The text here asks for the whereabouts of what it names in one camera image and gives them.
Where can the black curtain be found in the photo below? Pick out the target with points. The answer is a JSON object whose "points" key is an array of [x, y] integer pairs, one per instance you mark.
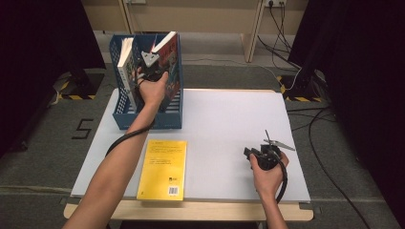
{"points": [[38, 47], [366, 63]]}

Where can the blue file rack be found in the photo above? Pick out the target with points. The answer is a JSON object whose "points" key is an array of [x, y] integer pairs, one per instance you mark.
{"points": [[165, 120]]}

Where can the white book with green print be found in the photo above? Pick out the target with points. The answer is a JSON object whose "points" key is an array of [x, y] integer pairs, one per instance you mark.
{"points": [[125, 63]]}

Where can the teal illustrated book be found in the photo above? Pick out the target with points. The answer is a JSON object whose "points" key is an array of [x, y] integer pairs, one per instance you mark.
{"points": [[172, 63]]}

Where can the black metal stand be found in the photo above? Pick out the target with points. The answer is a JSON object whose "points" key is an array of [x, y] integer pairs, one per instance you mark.
{"points": [[301, 87], [82, 84]]}

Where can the grey table bracket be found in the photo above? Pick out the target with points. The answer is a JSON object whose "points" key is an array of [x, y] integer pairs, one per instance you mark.
{"points": [[68, 201], [310, 208]]}

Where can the person's right hand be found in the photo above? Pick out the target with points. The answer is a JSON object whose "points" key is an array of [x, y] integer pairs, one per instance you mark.
{"points": [[269, 183]]}

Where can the beige desk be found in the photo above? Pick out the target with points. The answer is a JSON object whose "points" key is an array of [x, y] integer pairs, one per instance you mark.
{"points": [[207, 16]]}

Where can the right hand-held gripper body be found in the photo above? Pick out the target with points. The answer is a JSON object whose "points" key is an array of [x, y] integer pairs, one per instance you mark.
{"points": [[269, 157]]}

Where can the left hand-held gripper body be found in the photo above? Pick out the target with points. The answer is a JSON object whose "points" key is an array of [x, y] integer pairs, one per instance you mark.
{"points": [[151, 68]]}

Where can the red book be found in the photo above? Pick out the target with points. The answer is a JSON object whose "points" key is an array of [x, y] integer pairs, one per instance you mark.
{"points": [[154, 40]]}

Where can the yellow book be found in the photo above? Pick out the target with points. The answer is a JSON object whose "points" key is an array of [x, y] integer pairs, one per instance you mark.
{"points": [[162, 171]]}

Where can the person's left hand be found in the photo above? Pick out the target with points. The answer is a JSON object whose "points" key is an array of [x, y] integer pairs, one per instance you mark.
{"points": [[153, 93]]}

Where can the wall socket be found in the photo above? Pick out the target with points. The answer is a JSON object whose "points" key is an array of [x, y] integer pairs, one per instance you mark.
{"points": [[275, 3]]}

